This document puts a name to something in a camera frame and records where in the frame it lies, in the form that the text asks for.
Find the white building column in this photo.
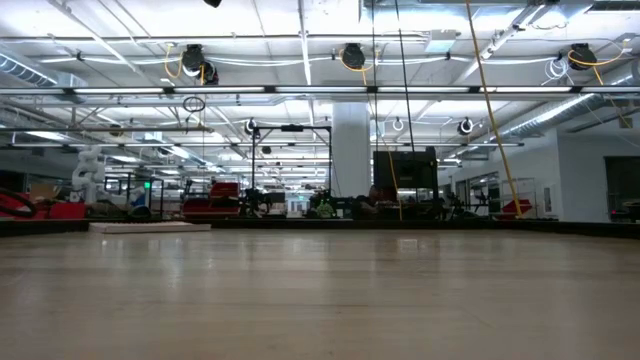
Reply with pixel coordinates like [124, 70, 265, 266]
[330, 101, 373, 199]

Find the black monitor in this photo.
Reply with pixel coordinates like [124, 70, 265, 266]
[372, 146, 440, 192]

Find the red bin cart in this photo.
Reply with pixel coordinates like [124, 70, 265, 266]
[181, 181, 242, 218]

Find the pink notebook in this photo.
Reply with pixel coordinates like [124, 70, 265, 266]
[88, 221, 213, 235]

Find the red plastic bin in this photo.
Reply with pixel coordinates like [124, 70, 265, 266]
[47, 201, 87, 221]

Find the black frame rig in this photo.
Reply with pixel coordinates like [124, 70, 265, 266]
[250, 124, 334, 204]

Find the black hanging cable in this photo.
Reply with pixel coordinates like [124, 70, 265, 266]
[393, 0, 419, 154]

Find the black ceiling cable reel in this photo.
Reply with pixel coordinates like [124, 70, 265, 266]
[179, 43, 220, 86]
[340, 42, 368, 72]
[566, 42, 599, 72]

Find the yellow hanging cable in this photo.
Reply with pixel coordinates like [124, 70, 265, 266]
[464, 0, 525, 220]

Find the black hose loop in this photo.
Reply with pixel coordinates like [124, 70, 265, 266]
[0, 186, 38, 219]

